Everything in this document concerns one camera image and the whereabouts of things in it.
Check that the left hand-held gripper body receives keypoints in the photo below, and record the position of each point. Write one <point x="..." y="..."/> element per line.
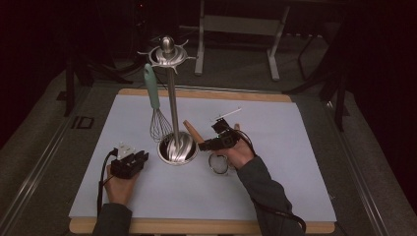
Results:
<point x="123" y="168"/>

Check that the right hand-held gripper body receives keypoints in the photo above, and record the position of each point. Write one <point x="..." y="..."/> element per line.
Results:
<point x="227" y="139"/>

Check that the steel utensil rack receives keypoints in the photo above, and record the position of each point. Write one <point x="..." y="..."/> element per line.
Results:
<point x="173" y="108"/>

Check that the person's right hand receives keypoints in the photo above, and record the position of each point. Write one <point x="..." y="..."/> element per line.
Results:
<point x="242" y="155"/>

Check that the person's left hand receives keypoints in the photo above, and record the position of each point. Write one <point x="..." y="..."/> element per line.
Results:
<point x="119" y="191"/>

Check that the white table mat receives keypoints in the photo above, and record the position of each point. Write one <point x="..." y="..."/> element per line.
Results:
<point x="278" y="147"/>

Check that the black metal stand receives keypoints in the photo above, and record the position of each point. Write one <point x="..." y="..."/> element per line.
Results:
<point x="69" y="85"/>
<point x="339" y="105"/>

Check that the white metal stand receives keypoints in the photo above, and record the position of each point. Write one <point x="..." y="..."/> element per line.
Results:
<point x="241" y="25"/>

